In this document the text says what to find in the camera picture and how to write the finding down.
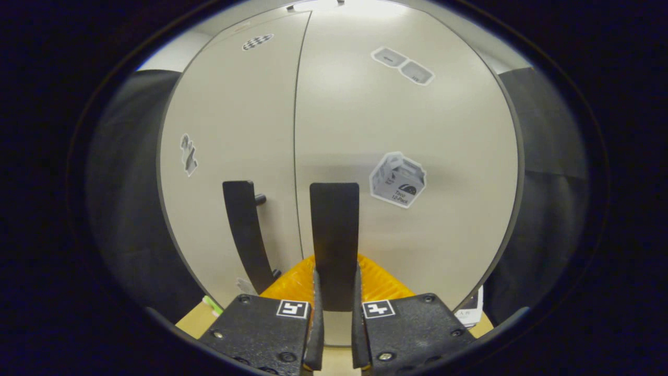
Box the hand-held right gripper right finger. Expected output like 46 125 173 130
351 254 476 374

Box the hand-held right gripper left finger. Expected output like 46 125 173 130
198 254 325 376

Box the beige cabinet door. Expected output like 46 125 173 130
159 11 313 309
294 5 520 345

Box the beige double-door shoe cabinet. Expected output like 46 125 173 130
157 3 527 348

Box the white printed card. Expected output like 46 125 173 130
454 286 485 328

